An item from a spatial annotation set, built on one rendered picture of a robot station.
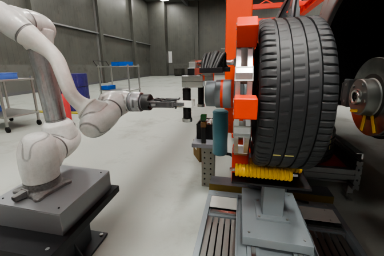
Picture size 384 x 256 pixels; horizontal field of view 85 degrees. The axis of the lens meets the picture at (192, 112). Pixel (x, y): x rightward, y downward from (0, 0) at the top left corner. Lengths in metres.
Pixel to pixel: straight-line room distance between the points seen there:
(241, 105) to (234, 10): 0.88
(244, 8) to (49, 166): 1.35
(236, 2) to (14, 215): 1.58
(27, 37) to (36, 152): 0.49
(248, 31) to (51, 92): 1.00
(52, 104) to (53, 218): 0.55
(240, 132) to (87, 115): 0.57
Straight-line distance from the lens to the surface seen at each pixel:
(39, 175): 1.21
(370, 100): 1.06
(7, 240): 1.27
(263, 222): 1.23
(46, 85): 1.31
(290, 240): 1.18
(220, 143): 1.21
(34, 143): 1.18
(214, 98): 1.00
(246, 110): 0.70
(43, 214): 1.16
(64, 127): 1.32
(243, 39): 0.84
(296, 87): 0.75
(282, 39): 0.82
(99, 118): 0.87
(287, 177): 1.04
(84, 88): 5.41
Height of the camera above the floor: 0.99
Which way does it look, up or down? 13 degrees down
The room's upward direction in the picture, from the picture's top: 1 degrees counter-clockwise
